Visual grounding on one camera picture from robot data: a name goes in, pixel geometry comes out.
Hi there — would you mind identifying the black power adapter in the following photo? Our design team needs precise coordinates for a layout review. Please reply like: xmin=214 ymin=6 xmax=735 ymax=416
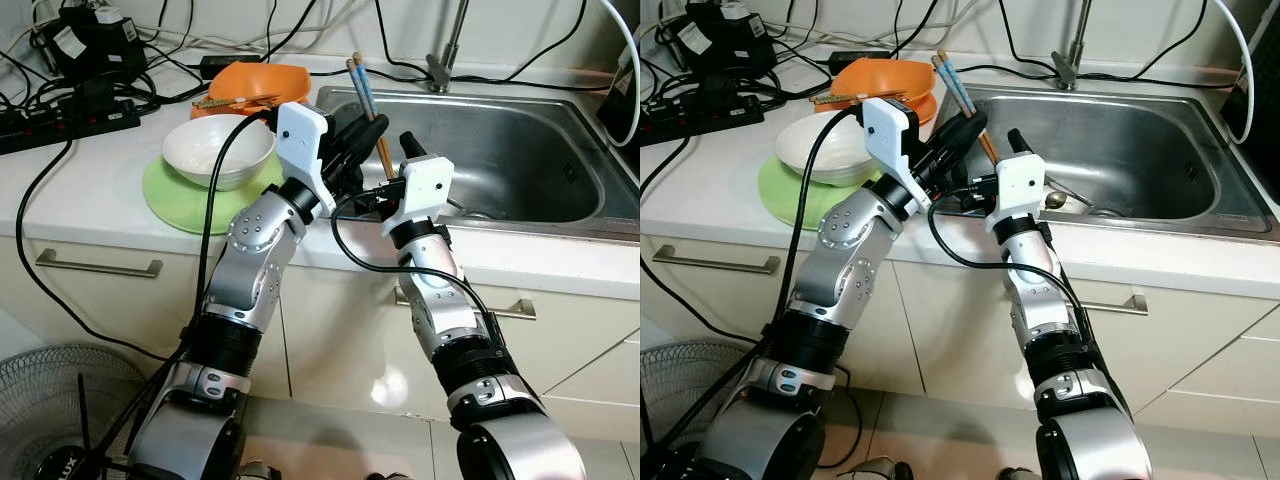
xmin=828 ymin=50 xmax=891 ymax=73
xmin=200 ymin=55 xmax=263 ymax=81

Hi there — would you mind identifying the black appliance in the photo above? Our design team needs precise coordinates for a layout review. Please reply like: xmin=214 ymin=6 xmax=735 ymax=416
xmin=1225 ymin=50 xmax=1280 ymax=191
xmin=598 ymin=60 xmax=641 ymax=151

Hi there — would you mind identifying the white bowl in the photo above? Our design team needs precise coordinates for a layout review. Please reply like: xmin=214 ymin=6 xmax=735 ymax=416
xmin=162 ymin=113 xmax=276 ymax=191
xmin=773 ymin=110 xmax=891 ymax=188

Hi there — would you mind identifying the blue-tipped wooden chopstick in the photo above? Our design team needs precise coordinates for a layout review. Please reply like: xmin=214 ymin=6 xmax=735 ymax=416
xmin=930 ymin=52 xmax=997 ymax=166
xmin=345 ymin=55 xmax=393 ymax=181
xmin=352 ymin=52 xmax=398 ymax=179
xmin=938 ymin=50 xmax=1001 ymax=163

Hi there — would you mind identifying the silver cabinet handle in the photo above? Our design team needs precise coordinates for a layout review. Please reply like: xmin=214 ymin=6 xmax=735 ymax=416
xmin=35 ymin=248 xmax=164 ymax=279
xmin=395 ymin=287 xmax=538 ymax=321
xmin=652 ymin=245 xmax=781 ymax=276
xmin=1075 ymin=292 xmax=1151 ymax=316

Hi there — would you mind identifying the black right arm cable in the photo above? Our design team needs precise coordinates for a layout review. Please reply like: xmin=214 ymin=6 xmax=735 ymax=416
xmin=328 ymin=190 xmax=501 ymax=346
xmin=925 ymin=185 xmax=1101 ymax=341

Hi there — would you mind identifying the white hose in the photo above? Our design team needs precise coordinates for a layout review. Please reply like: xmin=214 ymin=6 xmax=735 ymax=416
xmin=598 ymin=0 xmax=641 ymax=146
xmin=1210 ymin=0 xmax=1256 ymax=146

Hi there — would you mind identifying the black labelled charger box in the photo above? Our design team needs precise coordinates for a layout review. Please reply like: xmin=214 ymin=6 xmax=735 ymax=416
xmin=665 ymin=0 xmax=779 ymax=73
xmin=35 ymin=5 xmax=149 ymax=83

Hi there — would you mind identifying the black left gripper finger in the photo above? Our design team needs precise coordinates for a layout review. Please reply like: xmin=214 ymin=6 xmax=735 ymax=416
xmin=935 ymin=140 xmax=981 ymax=179
xmin=345 ymin=100 xmax=388 ymax=141
xmin=942 ymin=108 xmax=991 ymax=146
xmin=338 ymin=138 xmax=381 ymax=179

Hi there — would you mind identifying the green plate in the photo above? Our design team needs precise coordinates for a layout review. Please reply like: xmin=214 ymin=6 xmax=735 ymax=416
xmin=757 ymin=150 xmax=881 ymax=229
xmin=142 ymin=150 xmax=286 ymax=236

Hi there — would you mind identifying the black power strip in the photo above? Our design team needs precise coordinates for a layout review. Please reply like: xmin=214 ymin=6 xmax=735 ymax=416
xmin=640 ymin=90 xmax=766 ymax=146
xmin=0 ymin=95 xmax=141 ymax=156

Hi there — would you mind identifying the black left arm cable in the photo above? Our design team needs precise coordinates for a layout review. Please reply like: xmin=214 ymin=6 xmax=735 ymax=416
xmin=690 ymin=108 xmax=866 ymax=441
xmin=95 ymin=113 xmax=281 ymax=479

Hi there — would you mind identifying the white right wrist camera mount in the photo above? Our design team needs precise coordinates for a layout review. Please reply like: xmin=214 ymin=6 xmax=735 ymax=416
xmin=383 ymin=155 xmax=451 ymax=239
xmin=985 ymin=150 xmax=1048 ymax=233

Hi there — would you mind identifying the orange bowl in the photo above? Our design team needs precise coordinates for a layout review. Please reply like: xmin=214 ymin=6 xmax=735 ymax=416
xmin=207 ymin=63 xmax=313 ymax=111
xmin=830 ymin=57 xmax=936 ymax=111

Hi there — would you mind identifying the steel faucet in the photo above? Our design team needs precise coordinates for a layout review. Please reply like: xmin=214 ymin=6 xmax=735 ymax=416
xmin=425 ymin=0 xmax=471 ymax=94
xmin=1050 ymin=0 xmax=1093 ymax=91

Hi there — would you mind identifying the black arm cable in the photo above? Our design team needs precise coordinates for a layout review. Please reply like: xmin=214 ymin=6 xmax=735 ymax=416
xmin=925 ymin=185 xmax=1101 ymax=341
xmin=95 ymin=113 xmax=281 ymax=479
xmin=328 ymin=190 xmax=501 ymax=346
xmin=690 ymin=108 xmax=866 ymax=441

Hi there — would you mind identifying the orange plate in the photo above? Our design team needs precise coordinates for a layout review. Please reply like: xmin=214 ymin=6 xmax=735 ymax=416
xmin=190 ymin=100 xmax=281 ymax=121
xmin=815 ymin=95 xmax=941 ymax=126

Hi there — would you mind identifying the metal spoon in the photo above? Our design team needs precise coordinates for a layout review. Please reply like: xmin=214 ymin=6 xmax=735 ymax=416
xmin=1040 ymin=175 xmax=1101 ymax=216

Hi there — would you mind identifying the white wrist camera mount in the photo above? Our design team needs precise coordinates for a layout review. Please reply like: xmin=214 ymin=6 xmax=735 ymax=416
xmin=985 ymin=150 xmax=1048 ymax=233
xmin=274 ymin=100 xmax=336 ymax=216
xmin=383 ymin=155 xmax=451 ymax=239
xmin=862 ymin=95 xmax=921 ymax=211

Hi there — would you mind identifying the stainless steel sink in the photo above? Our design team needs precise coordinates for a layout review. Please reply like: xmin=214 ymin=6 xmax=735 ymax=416
xmin=315 ymin=85 xmax=641 ymax=241
xmin=935 ymin=85 xmax=1276 ymax=246

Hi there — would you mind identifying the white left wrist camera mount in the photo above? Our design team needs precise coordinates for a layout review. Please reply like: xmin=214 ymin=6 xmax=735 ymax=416
xmin=274 ymin=100 xmax=336 ymax=216
xmin=862 ymin=95 xmax=921 ymax=211

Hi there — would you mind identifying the white floor fan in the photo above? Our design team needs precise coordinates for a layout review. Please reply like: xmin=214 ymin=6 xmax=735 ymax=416
xmin=0 ymin=345 xmax=151 ymax=480
xmin=640 ymin=340 xmax=766 ymax=471

